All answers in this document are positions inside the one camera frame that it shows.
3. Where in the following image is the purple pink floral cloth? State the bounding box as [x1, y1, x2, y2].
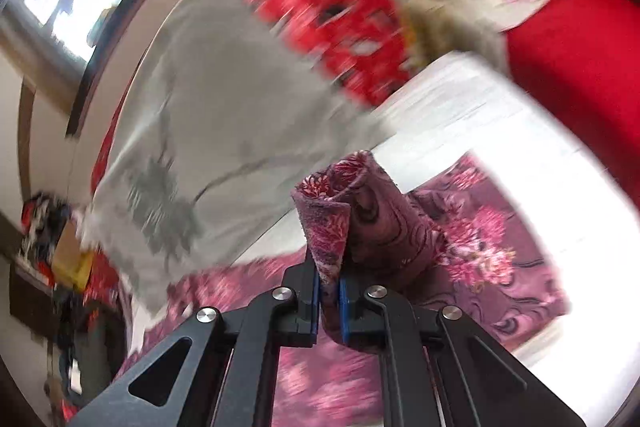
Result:
[117, 149, 572, 427]

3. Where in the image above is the cluttered side shelf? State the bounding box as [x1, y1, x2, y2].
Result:
[10, 192, 128, 426]

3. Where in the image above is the white bed sheet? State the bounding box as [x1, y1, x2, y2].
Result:
[124, 51, 639, 427]

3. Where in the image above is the grey floral pillow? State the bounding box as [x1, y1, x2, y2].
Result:
[82, 0, 390, 312]

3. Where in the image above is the solid red cloth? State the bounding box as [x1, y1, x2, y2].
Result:
[506, 0, 639, 202]

